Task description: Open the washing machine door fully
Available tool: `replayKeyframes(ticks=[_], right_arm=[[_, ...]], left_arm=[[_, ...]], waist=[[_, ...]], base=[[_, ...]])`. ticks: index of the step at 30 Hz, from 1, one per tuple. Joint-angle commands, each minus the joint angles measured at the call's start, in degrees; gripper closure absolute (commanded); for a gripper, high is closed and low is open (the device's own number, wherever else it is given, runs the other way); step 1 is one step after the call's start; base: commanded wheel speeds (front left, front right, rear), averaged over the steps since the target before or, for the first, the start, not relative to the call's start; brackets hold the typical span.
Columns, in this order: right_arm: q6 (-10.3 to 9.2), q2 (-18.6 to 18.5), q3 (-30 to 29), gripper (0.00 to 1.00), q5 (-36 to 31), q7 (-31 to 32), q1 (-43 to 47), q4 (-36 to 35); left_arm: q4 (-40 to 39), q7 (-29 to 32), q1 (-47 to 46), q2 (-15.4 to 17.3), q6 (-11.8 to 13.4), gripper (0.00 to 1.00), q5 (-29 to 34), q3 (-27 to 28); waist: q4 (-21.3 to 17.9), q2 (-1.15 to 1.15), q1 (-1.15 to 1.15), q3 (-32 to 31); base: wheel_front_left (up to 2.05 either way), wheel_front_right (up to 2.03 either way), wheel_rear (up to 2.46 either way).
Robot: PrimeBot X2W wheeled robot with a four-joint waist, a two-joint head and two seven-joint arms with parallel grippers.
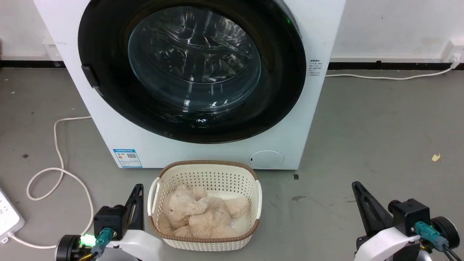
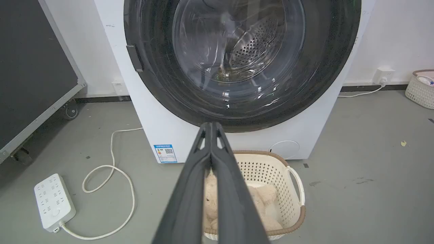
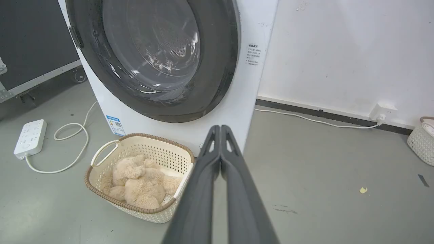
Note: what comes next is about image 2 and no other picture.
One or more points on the cream plush teddy bear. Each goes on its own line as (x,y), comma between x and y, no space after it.
(262,203)

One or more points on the white power strip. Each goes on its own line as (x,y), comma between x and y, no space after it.
(53,201)

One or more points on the small white woven basket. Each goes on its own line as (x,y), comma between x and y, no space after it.
(420,90)

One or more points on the white front-load washing machine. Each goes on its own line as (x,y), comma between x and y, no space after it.
(162,128)

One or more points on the white wall socket with plug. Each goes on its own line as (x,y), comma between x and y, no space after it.
(383,75)

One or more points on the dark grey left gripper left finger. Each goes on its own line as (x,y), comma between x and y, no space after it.
(190,203)

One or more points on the round black glass washer door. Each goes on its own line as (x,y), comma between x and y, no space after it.
(305,78)

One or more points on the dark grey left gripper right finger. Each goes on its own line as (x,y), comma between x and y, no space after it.
(234,206)

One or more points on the blue energy label sticker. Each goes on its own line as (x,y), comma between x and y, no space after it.
(165,153)

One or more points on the white wall outlet plate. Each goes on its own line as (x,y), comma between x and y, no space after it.
(118,86)

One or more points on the black panel on wheeled frame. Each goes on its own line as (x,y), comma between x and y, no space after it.
(30,71)

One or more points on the cream plastic laundry basket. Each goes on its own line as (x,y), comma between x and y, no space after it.
(281,183)

